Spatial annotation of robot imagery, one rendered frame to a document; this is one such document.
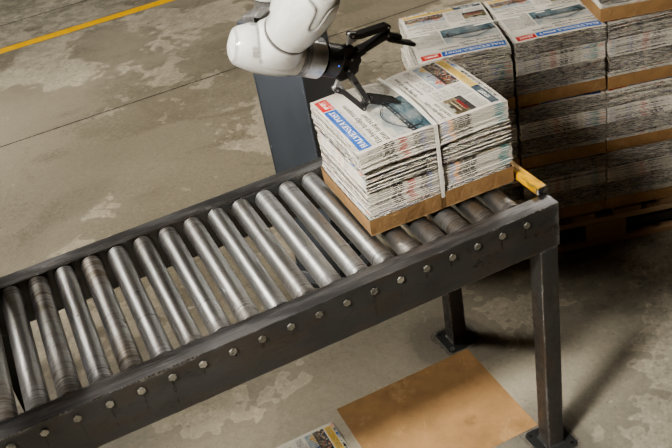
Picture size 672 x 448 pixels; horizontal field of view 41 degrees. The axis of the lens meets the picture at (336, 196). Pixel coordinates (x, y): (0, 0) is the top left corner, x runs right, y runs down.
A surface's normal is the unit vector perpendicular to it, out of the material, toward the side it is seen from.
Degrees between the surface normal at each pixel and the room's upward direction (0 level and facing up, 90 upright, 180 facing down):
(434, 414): 0
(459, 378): 0
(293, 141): 90
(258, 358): 90
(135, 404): 90
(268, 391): 0
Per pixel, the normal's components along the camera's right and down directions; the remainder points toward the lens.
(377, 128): -0.17, -0.81
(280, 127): -0.47, 0.55
